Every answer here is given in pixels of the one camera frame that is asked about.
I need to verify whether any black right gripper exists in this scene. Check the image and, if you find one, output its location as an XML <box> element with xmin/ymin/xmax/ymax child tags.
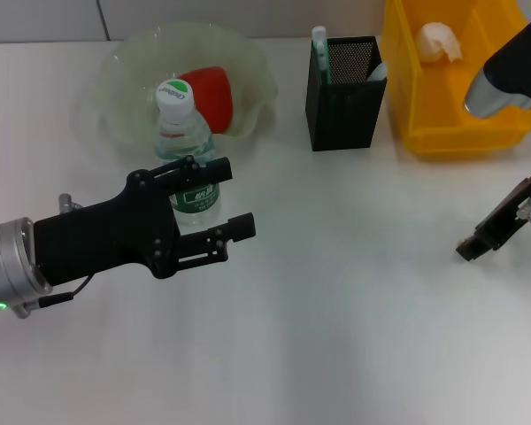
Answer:
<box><xmin>455</xmin><ymin>170</ymin><xmax>531</xmax><ymax>263</ymax></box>

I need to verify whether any yellow plastic bin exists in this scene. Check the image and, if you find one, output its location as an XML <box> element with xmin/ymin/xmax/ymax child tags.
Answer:
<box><xmin>381</xmin><ymin>0</ymin><xmax>531</xmax><ymax>160</ymax></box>

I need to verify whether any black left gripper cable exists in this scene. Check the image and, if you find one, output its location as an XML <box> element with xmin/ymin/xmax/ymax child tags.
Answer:
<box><xmin>15</xmin><ymin>273</ymin><xmax>95</xmax><ymax>319</ymax></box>

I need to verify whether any mint green utility knife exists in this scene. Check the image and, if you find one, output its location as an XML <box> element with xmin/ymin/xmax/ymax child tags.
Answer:
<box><xmin>312</xmin><ymin>26</ymin><xmax>335</xmax><ymax>88</ymax></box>

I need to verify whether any clear green-label water bottle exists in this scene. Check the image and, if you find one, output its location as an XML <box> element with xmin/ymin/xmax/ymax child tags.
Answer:
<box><xmin>153</xmin><ymin>79</ymin><xmax>222</xmax><ymax>226</ymax></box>

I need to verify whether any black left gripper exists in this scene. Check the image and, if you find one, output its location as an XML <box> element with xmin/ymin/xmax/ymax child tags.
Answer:
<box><xmin>32</xmin><ymin>156</ymin><xmax>257</xmax><ymax>288</ymax></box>

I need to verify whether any red-orange toy orange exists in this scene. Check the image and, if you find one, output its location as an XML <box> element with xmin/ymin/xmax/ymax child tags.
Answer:
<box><xmin>176</xmin><ymin>66</ymin><xmax>235</xmax><ymax>135</ymax></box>

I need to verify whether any black mesh pen holder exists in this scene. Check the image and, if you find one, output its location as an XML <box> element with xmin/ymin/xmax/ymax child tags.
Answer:
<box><xmin>304</xmin><ymin>35</ymin><xmax>389</xmax><ymax>153</ymax></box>

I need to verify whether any white paper ball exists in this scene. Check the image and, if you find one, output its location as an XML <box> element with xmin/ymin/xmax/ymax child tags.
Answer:
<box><xmin>414</xmin><ymin>21</ymin><xmax>465</xmax><ymax>65</ymax></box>

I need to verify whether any pale green glass fruit plate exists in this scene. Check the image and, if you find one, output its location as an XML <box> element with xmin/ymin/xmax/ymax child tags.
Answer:
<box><xmin>97</xmin><ymin>24</ymin><xmax>279</xmax><ymax>157</ymax></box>

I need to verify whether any grey marker pen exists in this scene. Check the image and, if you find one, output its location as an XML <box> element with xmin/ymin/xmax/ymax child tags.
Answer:
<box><xmin>365</xmin><ymin>61</ymin><xmax>389</xmax><ymax>83</ymax></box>

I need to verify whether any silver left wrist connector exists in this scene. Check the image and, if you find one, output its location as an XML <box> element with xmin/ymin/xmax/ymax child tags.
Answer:
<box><xmin>57</xmin><ymin>193</ymin><xmax>84</xmax><ymax>215</ymax></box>

